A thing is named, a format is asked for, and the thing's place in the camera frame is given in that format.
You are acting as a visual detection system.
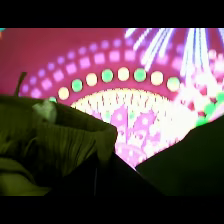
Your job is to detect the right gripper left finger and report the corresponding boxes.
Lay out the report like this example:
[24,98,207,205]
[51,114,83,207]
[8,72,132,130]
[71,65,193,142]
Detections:
[49,153,98,197]

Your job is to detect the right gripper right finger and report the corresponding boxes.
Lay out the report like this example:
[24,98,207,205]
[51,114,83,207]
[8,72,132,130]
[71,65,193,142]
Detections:
[97,152,165,197]

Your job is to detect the khaki pants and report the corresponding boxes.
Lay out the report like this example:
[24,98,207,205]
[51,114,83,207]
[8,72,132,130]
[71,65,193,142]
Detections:
[0,71,119,197]

